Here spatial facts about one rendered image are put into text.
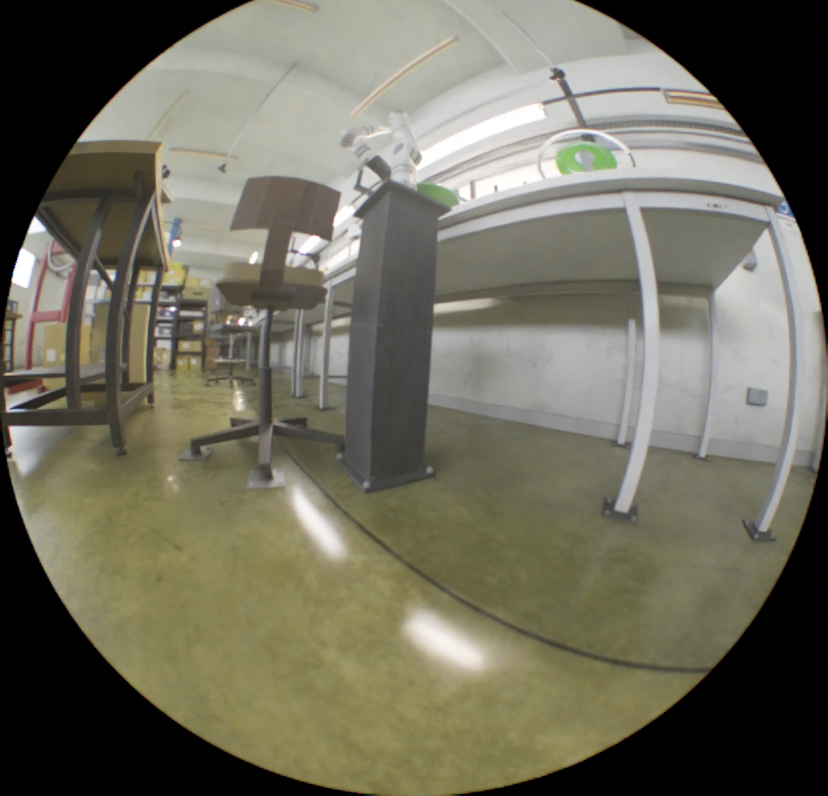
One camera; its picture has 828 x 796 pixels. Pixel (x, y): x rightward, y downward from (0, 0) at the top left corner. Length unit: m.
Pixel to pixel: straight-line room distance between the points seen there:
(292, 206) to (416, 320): 0.51
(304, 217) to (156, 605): 0.92
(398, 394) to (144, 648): 0.75
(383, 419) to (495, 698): 0.62
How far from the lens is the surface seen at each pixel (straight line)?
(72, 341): 1.10
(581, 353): 1.60
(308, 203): 0.84
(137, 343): 2.02
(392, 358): 0.64
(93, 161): 1.15
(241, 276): 0.83
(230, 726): 0.37
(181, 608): 0.46
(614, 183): 0.84
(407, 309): 0.67
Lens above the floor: 0.34
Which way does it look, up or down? 4 degrees down
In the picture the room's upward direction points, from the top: 4 degrees clockwise
